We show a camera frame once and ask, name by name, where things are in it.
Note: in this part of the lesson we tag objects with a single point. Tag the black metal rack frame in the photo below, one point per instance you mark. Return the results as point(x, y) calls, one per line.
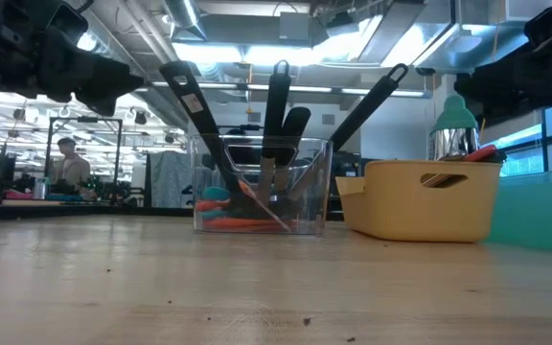
point(84, 119)

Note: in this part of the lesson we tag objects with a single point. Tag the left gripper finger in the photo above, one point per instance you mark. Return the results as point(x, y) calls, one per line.
point(65, 67)
point(108, 84)

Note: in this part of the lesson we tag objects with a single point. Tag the clear plastic container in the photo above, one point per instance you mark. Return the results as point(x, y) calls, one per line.
point(314, 191)

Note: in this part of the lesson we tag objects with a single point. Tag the blue silicone spatula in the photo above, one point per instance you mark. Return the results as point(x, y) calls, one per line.
point(216, 193)
point(213, 214)

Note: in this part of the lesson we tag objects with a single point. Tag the long linear light fixture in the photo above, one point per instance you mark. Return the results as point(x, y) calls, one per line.
point(305, 88)

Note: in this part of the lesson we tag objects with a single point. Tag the teal translucent tray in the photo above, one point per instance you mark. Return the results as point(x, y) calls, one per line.
point(539, 215)

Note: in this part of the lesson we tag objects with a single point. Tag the silver spiral ventilation duct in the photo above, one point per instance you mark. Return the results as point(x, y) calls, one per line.
point(161, 105)

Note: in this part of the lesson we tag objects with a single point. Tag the person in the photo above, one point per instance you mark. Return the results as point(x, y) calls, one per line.
point(72, 167)

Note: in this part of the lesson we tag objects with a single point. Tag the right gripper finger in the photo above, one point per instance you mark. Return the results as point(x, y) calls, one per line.
point(487, 88)

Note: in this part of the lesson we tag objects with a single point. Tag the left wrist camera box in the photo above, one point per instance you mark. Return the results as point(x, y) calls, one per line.
point(70, 21)

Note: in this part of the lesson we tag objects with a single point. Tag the yellow plastic bin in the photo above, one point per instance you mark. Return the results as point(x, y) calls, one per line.
point(415, 211)

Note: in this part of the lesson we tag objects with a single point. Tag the steel-shafted black slotted turner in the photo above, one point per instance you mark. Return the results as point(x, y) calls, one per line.
point(276, 105)

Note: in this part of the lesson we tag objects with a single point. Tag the black aluminium table frame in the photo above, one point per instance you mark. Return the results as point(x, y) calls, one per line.
point(89, 211)

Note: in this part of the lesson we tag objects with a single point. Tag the silver rectangular ventilation duct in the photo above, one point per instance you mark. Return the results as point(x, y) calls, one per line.
point(400, 38)

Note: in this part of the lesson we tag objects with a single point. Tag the all-black slotted nylon spatula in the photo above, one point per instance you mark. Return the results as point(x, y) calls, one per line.
point(194, 103)

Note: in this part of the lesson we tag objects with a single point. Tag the steel-shafted black solid spatula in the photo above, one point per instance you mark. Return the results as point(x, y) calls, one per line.
point(367, 105)

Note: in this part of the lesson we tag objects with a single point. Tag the teal-capped steel bottle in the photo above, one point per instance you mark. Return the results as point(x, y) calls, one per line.
point(454, 120)

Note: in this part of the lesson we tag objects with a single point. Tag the grey fabric cover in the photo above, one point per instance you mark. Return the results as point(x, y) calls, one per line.
point(170, 177)

